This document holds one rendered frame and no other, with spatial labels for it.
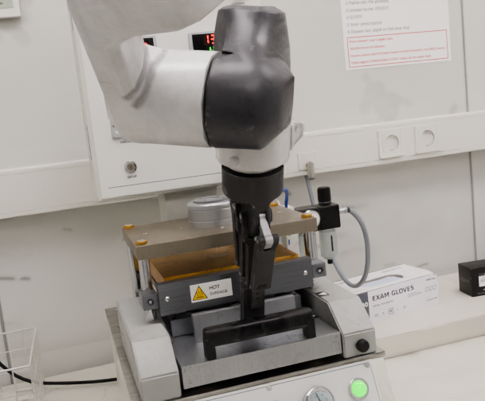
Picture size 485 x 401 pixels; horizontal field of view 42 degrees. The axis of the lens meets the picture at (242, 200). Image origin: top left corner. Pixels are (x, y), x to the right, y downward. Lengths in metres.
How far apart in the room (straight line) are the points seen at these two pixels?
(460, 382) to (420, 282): 0.30
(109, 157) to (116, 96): 0.48
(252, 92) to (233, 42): 0.07
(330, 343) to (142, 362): 0.25
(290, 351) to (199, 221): 0.24
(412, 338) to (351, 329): 0.49
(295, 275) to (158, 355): 0.24
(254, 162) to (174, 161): 0.40
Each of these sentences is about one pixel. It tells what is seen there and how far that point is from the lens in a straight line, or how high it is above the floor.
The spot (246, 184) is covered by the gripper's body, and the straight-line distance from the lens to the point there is 0.73.
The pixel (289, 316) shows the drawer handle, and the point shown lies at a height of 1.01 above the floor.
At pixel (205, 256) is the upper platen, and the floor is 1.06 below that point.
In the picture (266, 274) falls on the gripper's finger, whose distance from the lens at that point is 0.79.
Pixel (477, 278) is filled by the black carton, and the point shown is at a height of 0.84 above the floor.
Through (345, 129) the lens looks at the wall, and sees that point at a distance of 1.52.
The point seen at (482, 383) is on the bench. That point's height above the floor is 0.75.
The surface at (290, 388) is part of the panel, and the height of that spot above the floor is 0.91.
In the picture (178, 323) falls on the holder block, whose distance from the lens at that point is 0.92.
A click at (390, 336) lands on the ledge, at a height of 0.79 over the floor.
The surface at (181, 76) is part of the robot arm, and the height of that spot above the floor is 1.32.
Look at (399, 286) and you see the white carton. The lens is 1.43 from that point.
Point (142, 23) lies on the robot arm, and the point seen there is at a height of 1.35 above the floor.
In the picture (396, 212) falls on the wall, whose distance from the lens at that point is 1.66.
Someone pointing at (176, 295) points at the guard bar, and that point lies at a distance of 0.89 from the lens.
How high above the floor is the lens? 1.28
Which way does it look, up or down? 8 degrees down
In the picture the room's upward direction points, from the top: 6 degrees counter-clockwise
